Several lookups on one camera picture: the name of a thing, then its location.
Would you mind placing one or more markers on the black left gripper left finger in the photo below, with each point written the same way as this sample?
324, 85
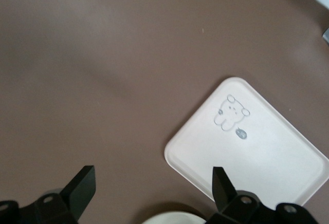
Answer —
77, 190

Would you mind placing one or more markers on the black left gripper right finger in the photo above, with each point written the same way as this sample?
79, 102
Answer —
223, 193

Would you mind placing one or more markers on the white tray with bunny print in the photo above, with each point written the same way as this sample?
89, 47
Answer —
257, 152

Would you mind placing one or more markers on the white round plate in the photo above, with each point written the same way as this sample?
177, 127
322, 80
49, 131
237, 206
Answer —
174, 219

